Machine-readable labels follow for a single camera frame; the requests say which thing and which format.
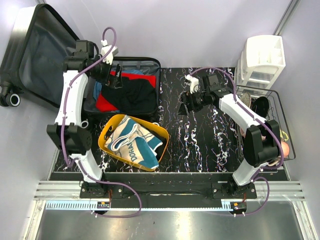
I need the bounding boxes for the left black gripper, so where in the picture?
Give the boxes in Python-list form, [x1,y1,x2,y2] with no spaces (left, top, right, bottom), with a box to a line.
[90,55,123,89]

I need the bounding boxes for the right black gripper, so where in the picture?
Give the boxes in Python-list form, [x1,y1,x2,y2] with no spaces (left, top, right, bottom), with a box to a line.
[176,89,210,117]

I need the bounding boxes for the white teal cartoon towel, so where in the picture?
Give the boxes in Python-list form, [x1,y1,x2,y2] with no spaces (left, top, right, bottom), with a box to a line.
[104,115,164,170]

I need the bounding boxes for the white black space suitcase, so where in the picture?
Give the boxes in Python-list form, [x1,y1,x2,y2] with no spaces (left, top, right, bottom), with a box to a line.
[0,4,161,122]

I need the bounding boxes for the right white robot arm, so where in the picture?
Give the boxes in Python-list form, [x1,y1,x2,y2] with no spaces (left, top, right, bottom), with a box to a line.
[178,74,283,199]

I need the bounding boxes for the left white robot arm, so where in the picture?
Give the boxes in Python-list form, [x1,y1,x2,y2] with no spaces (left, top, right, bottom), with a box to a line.
[46,39,118,198]

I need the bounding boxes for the red folded garment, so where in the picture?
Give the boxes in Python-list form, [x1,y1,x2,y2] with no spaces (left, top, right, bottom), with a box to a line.
[95,70,157,113]

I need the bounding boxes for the grey patterned plate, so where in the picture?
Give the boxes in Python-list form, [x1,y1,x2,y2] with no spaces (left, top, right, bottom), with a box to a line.
[239,92,252,108]

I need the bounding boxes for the black bowl in basket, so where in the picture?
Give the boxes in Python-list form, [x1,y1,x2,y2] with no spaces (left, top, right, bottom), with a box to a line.
[251,96,270,118]

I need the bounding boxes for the white compartment organizer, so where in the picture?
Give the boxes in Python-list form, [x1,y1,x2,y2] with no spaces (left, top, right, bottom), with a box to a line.
[234,34,286,90]

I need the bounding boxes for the yellow green mug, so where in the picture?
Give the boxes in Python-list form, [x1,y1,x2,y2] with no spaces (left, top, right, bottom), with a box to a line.
[280,130,289,142]

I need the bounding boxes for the peach pink cup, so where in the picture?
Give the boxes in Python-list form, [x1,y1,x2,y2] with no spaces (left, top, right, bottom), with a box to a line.
[267,141,290,167]

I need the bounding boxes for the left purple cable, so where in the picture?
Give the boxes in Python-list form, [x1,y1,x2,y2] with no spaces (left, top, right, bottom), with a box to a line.
[60,26,143,218]

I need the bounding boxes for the purple cable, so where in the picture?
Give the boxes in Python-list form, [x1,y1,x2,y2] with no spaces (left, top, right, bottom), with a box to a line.
[60,26,143,218]
[188,66,285,217]

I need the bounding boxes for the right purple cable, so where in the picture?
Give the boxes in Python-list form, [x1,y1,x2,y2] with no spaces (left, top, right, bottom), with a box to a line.
[188,66,285,217]

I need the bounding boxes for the black wire basket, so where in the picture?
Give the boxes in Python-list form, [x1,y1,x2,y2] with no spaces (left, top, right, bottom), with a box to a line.
[236,85,296,161]

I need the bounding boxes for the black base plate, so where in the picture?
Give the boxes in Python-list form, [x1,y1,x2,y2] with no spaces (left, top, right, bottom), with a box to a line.
[80,172,257,209]

